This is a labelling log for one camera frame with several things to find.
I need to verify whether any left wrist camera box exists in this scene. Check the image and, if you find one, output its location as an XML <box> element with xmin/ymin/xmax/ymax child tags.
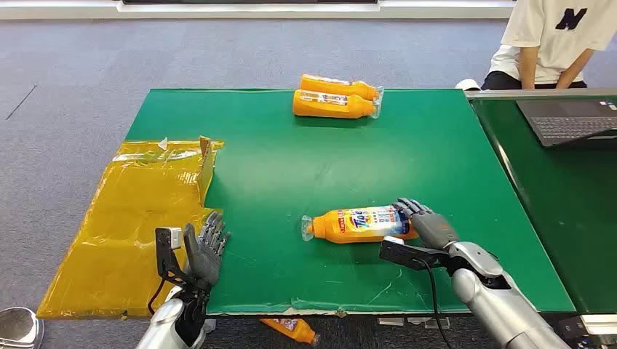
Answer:
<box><xmin>155</xmin><ymin>227</ymin><xmax>188</xmax><ymax>286</ymax></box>

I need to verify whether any yellow taped cardboard sheet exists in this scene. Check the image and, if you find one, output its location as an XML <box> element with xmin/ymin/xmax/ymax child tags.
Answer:
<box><xmin>36</xmin><ymin>136</ymin><xmax>226</xmax><ymax>320</ymax></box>

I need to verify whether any person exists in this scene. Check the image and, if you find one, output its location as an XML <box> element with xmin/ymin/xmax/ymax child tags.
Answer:
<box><xmin>455</xmin><ymin>0</ymin><xmax>617</xmax><ymax>92</ymax></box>

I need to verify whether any dark grey laptop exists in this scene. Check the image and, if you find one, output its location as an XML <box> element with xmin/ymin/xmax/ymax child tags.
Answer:
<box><xmin>515</xmin><ymin>98</ymin><xmax>617</xmax><ymax>148</ymax></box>

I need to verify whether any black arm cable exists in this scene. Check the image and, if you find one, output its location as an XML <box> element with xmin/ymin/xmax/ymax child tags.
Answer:
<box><xmin>146</xmin><ymin>276</ymin><xmax>168</xmax><ymax>316</ymax></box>
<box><xmin>416</xmin><ymin>259</ymin><xmax>454</xmax><ymax>349</ymax></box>

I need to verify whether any metal and black frame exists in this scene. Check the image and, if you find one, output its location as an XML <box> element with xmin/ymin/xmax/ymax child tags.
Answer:
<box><xmin>558</xmin><ymin>313</ymin><xmax>617</xmax><ymax>349</ymax></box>

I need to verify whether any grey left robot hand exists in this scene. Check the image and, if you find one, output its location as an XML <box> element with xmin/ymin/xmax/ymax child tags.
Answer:
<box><xmin>183</xmin><ymin>211</ymin><xmax>232</xmax><ymax>292</ymax></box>

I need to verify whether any round shiny metal base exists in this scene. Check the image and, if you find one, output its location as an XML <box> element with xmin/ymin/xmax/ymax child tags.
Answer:
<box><xmin>0</xmin><ymin>307</ymin><xmax>45</xmax><ymax>349</ymax></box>

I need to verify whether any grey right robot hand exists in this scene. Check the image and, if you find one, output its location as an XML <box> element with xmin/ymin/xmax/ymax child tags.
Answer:
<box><xmin>391</xmin><ymin>197</ymin><xmax>460</xmax><ymax>252</ymax></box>

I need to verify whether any orange detergent bottle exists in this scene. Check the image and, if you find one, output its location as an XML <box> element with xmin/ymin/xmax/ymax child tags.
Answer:
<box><xmin>292</xmin><ymin>89</ymin><xmax>382</xmax><ymax>120</ymax></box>
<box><xmin>260</xmin><ymin>318</ymin><xmax>322</xmax><ymax>347</ymax></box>
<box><xmin>299</xmin><ymin>73</ymin><xmax>384</xmax><ymax>102</ymax></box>
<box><xmin>300</xmin><ymin>205</ymin><xmax>419</xmax><ymax>245</ymax></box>

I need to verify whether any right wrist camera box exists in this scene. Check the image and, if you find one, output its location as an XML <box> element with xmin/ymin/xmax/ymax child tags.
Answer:
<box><xmin>379</xmin><ymin>236</ymin><xmax>454</xmax><ymax>272</ymax></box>

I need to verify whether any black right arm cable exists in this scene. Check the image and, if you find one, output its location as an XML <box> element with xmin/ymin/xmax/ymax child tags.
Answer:
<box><xmin>416</xmin><ymin>259</ymin><xmax>454</xmax><ymax>349</ymax></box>

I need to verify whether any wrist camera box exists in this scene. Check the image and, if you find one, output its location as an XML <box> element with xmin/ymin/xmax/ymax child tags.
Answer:
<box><xmin>379</xmin><ymin>236</ymin><xmax>454</xmax><ymax>272</ymax></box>
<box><xmin>155</xmin><ymin>227</ymin><xmax>188</xmax><ymax>286</ymax></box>

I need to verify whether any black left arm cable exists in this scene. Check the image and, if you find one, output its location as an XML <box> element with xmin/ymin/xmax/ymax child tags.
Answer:
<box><xmin>146</xmin><ymin>276</ymin><xmax>168</xmax><ymax>316</ymax></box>

